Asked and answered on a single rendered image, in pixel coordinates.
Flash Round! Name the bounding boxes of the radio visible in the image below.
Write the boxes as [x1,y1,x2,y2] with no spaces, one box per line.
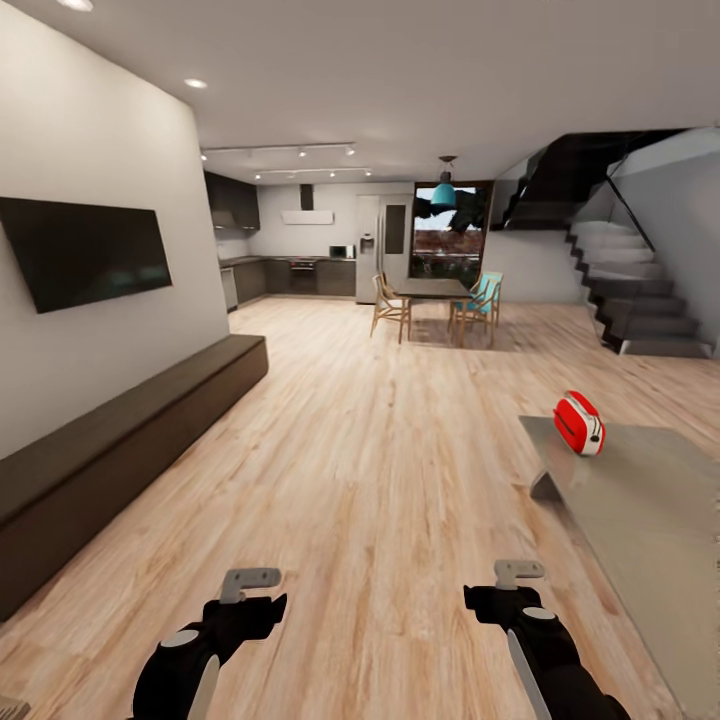
[554,391,605,455]

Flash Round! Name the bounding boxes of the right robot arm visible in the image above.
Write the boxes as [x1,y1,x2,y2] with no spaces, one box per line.
[463,559,630,720]

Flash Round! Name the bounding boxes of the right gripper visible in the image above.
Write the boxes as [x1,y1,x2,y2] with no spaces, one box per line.
[463,585,543,633]

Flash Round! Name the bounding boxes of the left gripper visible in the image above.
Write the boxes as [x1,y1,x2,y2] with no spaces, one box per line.
[202,593,287,654]

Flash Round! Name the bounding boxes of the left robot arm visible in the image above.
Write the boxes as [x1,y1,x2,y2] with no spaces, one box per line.
[127,567,287,720]

